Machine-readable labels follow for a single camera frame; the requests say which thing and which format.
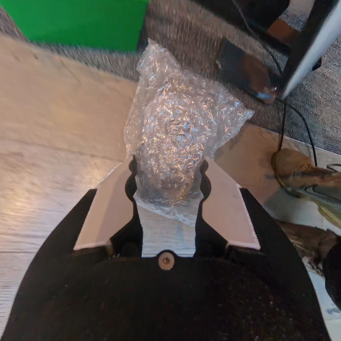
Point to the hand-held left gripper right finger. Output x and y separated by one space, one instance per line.
229 213

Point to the green plastic storage bin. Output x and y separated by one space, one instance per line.
80 21

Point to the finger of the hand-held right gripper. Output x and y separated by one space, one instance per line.
306 60

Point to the person's brown shoe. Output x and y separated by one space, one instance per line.
290 162

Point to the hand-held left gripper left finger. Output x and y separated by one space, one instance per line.
106 213

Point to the clear bubble wrap bag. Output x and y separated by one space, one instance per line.
181 127

